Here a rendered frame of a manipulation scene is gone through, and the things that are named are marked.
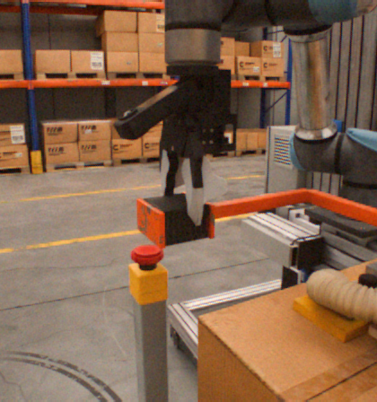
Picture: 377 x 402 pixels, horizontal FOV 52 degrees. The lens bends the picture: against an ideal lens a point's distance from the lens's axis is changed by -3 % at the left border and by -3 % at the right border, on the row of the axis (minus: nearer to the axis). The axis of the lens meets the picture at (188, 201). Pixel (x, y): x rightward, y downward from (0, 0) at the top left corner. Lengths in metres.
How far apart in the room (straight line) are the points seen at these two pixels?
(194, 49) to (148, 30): 7.31
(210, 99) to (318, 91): 0.53
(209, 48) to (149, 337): 0.62
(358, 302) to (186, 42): 0.37
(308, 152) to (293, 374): 0.74
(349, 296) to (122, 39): 7.35
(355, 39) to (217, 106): 0.87
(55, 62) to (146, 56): 1.68
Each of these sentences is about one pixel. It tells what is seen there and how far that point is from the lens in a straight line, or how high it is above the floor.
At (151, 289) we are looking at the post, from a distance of 0.85.
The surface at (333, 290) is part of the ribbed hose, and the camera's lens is 0.50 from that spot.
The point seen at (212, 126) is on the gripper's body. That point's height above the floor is 1.32.
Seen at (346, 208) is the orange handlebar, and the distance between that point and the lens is 0.65.
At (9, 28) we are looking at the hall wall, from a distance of 8.73.
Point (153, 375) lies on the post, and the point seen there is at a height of 0.74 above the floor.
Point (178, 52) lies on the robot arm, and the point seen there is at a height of 1.41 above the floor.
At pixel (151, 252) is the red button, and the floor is 1.04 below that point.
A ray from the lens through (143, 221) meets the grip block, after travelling 0.57.
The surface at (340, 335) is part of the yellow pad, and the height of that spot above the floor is 1.07.
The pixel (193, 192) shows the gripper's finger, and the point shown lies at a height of 1.24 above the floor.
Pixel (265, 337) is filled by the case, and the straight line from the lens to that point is 0.54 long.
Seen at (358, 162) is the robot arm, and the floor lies 1.19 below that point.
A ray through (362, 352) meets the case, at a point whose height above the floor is 1.06.
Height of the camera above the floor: 1.36
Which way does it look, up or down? 15 degrees down
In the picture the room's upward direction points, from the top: straight up
